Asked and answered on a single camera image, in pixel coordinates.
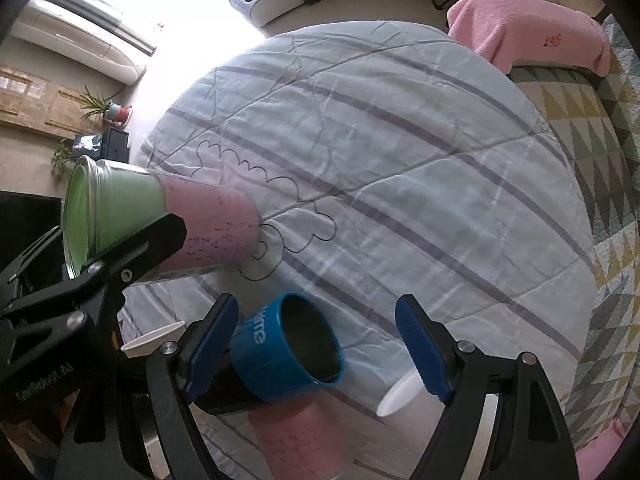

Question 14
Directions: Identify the black tv screen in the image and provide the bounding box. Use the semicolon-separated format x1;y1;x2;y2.
1;191;63;288

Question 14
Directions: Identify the light blue striped cloth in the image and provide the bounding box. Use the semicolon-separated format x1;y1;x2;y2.
120;21;596;479

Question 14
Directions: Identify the pink and green cup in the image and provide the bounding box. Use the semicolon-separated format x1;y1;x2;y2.
61;156;259;282

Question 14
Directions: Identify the white air conditioner unit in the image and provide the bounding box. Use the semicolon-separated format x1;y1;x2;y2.
10;0;163;86

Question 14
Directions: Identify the pink towel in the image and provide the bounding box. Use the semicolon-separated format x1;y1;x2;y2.
447;0;611;77

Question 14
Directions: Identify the patterned triangle quilt sofa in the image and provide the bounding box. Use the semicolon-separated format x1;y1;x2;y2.
510;16;639;448

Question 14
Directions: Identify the potted plant red pot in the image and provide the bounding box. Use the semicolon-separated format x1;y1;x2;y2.
79;87;132;127

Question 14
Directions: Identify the blue cup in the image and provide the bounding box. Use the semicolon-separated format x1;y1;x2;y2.
192;291;345;416

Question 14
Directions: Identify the pink translucent cup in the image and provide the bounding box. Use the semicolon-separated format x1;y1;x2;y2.
247;396;347;480

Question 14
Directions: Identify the black small cabinet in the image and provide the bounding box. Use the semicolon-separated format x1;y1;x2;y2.
70;127;129;162

